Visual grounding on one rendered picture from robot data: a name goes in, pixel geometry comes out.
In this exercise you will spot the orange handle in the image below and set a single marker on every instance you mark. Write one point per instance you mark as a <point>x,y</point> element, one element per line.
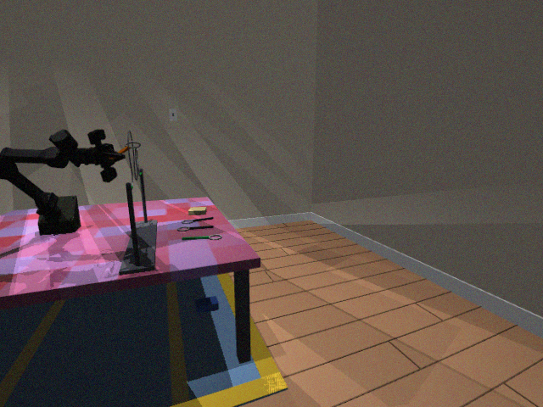
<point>126,148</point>

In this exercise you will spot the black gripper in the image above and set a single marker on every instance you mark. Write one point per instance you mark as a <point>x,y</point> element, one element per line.
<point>100,155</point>

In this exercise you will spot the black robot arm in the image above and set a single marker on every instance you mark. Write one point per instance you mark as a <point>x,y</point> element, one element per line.
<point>58,157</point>

